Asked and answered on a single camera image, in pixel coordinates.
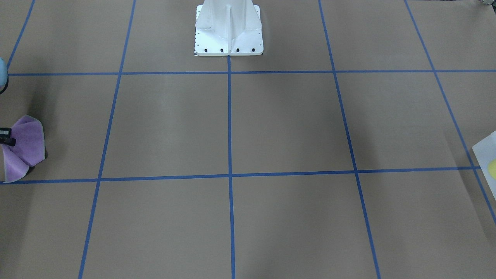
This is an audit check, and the purple microfiber cloth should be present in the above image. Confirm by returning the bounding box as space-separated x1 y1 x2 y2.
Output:
1 115 45 183

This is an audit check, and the yellow plastic cup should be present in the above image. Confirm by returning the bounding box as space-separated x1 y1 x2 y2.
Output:
487 159 496 180

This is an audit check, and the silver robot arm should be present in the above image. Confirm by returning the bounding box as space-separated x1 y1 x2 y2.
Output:
0 58 16 147

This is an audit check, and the clear plastic storage box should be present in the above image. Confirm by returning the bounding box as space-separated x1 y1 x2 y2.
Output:
472 131 496 197

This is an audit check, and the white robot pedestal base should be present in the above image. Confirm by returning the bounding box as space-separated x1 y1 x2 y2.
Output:
194 0 264 56

